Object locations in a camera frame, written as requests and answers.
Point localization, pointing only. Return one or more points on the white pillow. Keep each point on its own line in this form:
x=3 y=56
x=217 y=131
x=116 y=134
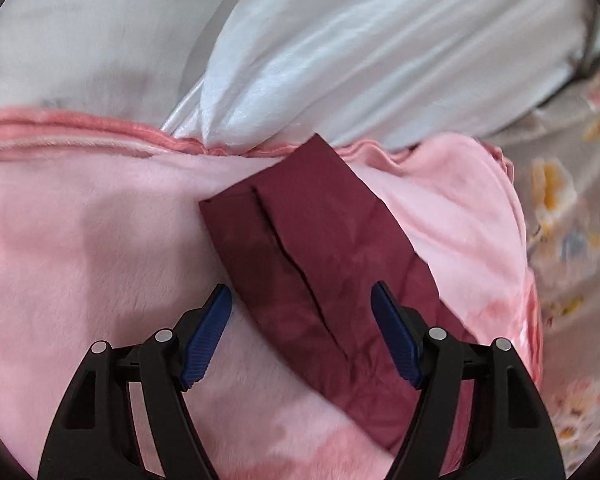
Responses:
x=80 y=45

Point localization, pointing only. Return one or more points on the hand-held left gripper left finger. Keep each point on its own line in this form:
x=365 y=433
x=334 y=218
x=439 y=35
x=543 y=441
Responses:
x=207 y=340

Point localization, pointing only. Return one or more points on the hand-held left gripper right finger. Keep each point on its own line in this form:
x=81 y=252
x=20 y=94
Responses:
x=392 y=330

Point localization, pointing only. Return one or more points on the pink fleece blanket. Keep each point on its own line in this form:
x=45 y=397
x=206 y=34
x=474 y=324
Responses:
x=105 y=240

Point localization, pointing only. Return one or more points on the white satin duvet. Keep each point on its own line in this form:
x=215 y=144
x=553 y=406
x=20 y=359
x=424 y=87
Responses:
x=355 y=50

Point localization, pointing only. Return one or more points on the grey floral bedsheet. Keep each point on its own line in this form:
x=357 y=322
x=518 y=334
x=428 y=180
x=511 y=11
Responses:
x=570 y=270

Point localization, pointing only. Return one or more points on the maroon puffer jacket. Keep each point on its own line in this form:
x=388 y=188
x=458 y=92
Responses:
x=305 y=240

